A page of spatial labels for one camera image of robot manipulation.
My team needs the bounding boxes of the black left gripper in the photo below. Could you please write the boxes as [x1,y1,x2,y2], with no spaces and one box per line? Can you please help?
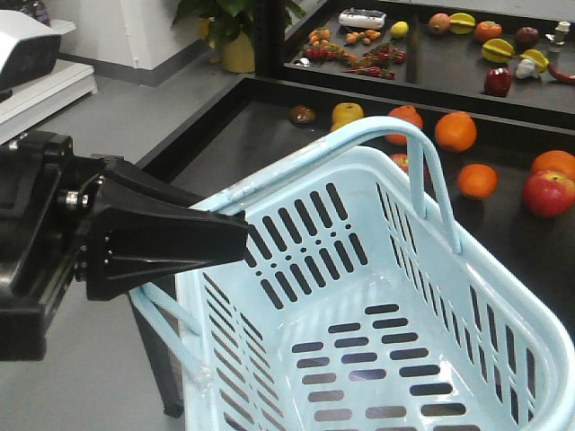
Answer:
[1,131,248,362]

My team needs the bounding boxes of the light blue plastic basket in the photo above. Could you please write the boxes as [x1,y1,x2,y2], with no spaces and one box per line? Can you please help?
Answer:
[129,117,574,430]

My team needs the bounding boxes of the red apple left of basket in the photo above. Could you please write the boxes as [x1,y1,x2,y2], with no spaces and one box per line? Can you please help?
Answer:
[390,153,429,180]

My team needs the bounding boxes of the red apple behind basket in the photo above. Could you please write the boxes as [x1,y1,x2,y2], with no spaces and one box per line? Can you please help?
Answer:
[521,171,574,218]

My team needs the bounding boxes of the white chest freezer black lid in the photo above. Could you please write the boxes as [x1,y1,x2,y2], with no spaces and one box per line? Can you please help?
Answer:
[1,10,98,143]

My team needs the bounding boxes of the brown round fruit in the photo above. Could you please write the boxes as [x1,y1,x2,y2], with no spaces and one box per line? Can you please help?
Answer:
[288,105,316,125]

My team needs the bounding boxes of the green potted plant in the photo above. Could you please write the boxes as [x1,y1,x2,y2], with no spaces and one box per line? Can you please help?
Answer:
[172,0,305,75]

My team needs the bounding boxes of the yellow apple back left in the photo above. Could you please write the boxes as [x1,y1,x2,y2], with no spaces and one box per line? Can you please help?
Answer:
[331,102,365,132]

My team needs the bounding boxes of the white packaged tray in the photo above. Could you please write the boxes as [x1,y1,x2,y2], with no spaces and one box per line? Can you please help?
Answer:
[338,8,387,30]

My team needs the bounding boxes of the yellow lemon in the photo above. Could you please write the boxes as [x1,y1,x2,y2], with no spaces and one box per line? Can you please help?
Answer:
[390,21,410,40]

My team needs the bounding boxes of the round orange back centre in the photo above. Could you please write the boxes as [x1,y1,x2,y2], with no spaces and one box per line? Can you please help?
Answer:
[435,111,477,153]

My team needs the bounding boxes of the orange behind red apple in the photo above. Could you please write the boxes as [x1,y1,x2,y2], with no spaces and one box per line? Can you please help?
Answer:
[457,163,499,200]

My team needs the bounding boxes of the pink peach back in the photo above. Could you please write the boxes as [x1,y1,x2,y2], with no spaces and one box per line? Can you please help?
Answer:
[428,13,451,36]

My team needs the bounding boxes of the yellow starfruit back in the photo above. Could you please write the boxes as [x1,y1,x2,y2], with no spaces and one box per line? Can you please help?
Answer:
[449,13,476,35]

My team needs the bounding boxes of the black wooden produce stand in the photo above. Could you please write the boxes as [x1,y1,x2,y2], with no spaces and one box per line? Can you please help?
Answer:
[134,0,575,418]

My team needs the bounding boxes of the red bell pepper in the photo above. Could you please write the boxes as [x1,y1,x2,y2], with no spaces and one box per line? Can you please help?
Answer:
[483,67,513,97]

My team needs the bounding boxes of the orange persimmon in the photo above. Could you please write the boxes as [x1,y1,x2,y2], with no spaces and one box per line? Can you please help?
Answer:
[473,21,502,43]

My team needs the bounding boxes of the yellow starfruit large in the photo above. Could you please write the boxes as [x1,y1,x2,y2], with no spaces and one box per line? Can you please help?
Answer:
[482,38,515,64]

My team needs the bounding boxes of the white garlic bulb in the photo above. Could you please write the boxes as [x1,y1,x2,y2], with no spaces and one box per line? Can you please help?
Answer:
[515,58,539,80]

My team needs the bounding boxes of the yellow citrus right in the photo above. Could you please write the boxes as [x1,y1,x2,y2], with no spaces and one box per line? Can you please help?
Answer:
[530,150,575,180]

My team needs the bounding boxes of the dark red plum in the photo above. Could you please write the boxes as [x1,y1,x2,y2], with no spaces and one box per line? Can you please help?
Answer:
[514,26,539,51]

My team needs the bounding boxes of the yellow starfruit small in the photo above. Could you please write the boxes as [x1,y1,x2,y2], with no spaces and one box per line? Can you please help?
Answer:
[520,48,549,74]

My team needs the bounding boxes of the red chili pepper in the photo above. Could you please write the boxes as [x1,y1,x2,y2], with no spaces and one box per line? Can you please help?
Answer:
[547,64,575,85]

